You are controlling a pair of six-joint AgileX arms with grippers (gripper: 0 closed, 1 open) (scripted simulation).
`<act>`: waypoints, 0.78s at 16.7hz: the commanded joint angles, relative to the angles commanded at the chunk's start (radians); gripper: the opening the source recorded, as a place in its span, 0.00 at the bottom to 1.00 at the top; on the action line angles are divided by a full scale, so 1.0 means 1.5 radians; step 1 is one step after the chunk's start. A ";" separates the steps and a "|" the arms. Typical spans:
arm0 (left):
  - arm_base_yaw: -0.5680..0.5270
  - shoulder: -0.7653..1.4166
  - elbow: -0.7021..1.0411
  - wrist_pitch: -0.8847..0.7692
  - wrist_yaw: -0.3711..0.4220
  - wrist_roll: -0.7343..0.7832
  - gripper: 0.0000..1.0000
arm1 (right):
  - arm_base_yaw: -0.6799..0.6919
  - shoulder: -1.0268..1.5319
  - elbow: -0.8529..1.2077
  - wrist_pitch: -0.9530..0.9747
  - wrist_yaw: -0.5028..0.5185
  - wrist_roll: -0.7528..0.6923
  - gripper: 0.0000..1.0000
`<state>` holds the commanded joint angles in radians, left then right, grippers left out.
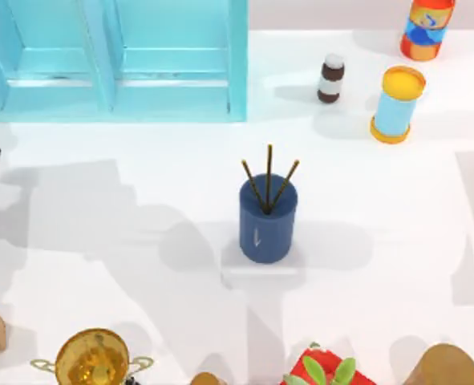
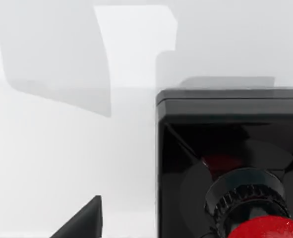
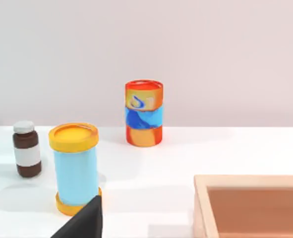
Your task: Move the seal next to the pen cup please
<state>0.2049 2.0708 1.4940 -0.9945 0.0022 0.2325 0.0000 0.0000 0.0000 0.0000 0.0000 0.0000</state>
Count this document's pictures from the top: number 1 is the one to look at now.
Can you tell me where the brown stick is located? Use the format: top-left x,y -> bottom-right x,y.
265,144 -> 273,214
267,160 -> 301,214
241,159 -> 268,214

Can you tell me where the red plant pot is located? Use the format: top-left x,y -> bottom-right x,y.
289,346 -> 378,385

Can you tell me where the gold trophy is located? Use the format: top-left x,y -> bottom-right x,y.
30,328 -> 155,385

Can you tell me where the small brown round object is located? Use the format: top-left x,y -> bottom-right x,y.
189,371 -> 224,385

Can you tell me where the light blue rack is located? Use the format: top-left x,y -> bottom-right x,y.
0,0 -> 249,124

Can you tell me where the yellow and light blue can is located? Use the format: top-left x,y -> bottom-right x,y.
370,65 -> 427,145

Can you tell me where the brown and white bottle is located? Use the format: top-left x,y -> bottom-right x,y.
317,53 -> 346,104

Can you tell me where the red and blue can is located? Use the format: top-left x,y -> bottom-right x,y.
399,0 -> 456,63

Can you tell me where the brown wooden cylinder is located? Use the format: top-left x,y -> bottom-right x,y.
401,342 -> 474,385

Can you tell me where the dark blue cylindrical holder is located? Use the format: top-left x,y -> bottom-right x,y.
238,173 -> 299,265

